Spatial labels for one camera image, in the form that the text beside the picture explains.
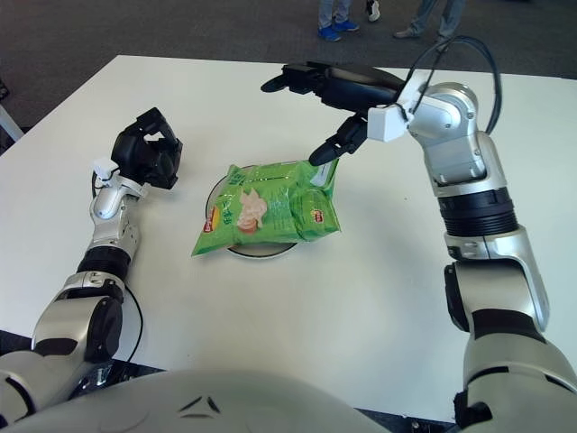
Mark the white plate with black rim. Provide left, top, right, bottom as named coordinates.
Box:
left=206, top=173, right=298, bottom=262

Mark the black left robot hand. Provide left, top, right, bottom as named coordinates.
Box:
left=110, top=106, right=184, bottom=190

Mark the person with tan shoes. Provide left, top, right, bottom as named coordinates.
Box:
left=392, top=0, right=468, bottom=44

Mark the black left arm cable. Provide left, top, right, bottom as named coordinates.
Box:
left=91, top=173, right=145, bottom=362

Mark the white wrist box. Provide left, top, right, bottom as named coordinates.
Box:
left=93, top=155, right=120, bottom=184
left=367, top=104, right=414, bottom=142

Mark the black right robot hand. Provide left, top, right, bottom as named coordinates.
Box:
left=260, top=61, right=407, bottom=167

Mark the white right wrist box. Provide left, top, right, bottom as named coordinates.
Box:
left=367, top=104, right=414, bottom=142

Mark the green snack bag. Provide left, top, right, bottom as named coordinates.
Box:
left=189, top=158, right=343, bottom=258

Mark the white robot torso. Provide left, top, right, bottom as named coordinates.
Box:
left=0, top=367, right=456, bottom=433

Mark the person with blue shoes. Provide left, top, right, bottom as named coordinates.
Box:
left=317, top=0, right=361, bottom=42

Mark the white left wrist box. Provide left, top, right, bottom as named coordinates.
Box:
left=93, top=155, right=120, bottom=184

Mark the white desk leg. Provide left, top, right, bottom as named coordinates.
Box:
left=0, top=106, right=23, bottom=142

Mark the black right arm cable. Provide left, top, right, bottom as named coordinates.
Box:
left=408, top=34, right=502, bottom=134

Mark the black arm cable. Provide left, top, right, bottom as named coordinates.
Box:
left=408, top=34, right=502, bottom=134
left=91, top=173, right=145, bottom=362

